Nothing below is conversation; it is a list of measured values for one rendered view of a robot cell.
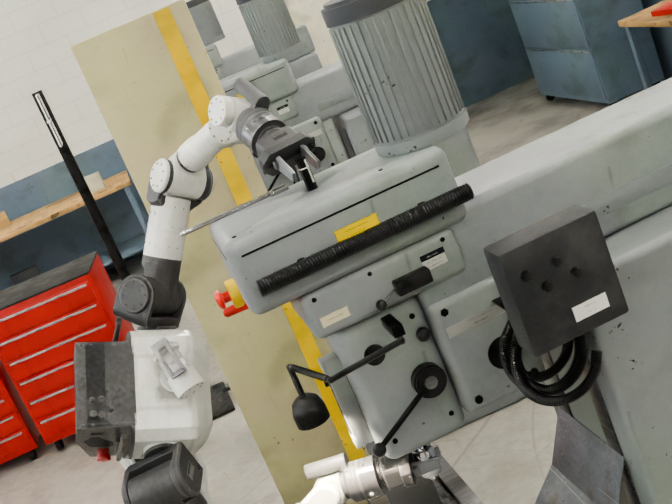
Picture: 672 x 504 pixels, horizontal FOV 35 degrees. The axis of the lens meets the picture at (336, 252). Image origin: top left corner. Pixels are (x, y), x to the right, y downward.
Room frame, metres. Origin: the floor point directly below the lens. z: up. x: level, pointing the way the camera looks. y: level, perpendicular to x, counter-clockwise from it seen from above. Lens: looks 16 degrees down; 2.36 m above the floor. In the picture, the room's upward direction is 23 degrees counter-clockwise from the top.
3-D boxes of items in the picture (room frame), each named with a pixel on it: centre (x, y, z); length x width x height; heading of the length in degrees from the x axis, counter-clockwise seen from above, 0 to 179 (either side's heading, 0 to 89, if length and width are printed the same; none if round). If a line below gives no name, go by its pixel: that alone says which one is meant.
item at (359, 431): (2.10, 0.10, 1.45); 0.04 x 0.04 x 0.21; 8
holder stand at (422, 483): (2.47, 0.06, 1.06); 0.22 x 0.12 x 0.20; 2
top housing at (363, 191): (2.12, -0.02, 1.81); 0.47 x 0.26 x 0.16; 98
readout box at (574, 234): (1.83, -0.35, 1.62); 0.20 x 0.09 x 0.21; 98
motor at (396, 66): (2.15, -0.25, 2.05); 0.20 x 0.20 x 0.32
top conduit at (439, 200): (1.98, -0.06, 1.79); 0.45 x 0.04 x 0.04; 98
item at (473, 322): (2.14, -0.20, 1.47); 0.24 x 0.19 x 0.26; 8
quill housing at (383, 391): (2.12, -0.01, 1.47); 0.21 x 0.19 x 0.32; 8
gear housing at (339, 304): (2.12, -0.05, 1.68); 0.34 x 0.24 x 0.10; 98
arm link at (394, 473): (2.14, 0.08, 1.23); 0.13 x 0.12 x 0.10; 169
